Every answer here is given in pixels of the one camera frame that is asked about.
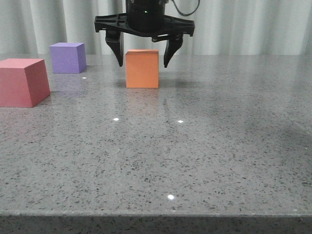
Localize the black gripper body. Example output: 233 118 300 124
95 0 195 42

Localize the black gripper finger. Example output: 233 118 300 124
164 34 183 68
105 30 124 67

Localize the orange foam cube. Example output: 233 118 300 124
126 49 159 88

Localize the purple foam cube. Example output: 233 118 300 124
49 42 87 74

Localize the pale green curtain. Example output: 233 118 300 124
0 0 312 55

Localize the red foam cube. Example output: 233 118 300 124
0 58 50 107

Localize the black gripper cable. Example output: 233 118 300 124
170 0 201 16

